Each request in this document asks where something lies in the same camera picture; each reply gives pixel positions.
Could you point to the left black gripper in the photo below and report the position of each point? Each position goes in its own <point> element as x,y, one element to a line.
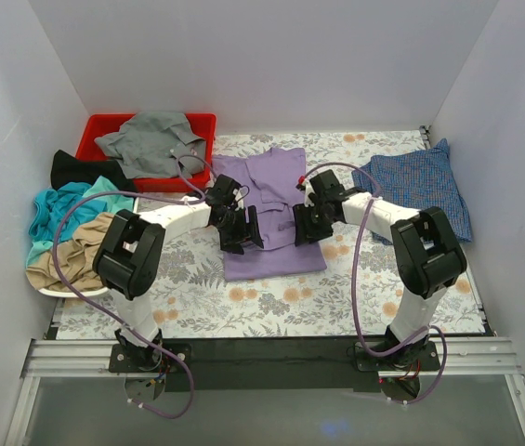
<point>239,228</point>

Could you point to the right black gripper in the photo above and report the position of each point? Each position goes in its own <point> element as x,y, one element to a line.
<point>311,225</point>

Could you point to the purple t shirt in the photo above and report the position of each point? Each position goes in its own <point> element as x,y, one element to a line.
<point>271,177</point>

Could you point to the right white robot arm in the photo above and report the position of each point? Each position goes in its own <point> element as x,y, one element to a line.
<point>428,256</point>

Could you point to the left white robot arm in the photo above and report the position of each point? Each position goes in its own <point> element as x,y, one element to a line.
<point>128,258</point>

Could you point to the floral table mat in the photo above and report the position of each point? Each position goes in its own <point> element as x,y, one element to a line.
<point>359,291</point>

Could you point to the blue checkered folded shirt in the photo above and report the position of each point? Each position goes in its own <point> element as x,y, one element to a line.
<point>420,180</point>

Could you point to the red plastic bin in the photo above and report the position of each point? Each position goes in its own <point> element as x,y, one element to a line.
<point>98,125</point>

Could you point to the grey collared shirt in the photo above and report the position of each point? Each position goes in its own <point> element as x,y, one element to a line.
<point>155,144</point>

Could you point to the beige shirt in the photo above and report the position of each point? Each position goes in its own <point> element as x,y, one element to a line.
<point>75,256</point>

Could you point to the black shirt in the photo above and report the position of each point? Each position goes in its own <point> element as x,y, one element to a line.
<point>66,169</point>

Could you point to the teal shirt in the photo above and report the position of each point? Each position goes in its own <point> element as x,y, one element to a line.
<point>51,206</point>

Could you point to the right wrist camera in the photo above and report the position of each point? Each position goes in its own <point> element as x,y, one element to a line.
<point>305,187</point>

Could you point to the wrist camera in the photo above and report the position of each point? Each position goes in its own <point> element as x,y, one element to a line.
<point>239,196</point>
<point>305,187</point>

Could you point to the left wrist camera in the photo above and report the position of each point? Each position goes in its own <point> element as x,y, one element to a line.
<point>239,196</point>

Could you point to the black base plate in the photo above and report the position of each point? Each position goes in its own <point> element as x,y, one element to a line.
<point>280,363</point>

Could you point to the aluminium frame rail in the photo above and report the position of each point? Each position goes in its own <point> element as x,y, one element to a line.
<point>467,355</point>

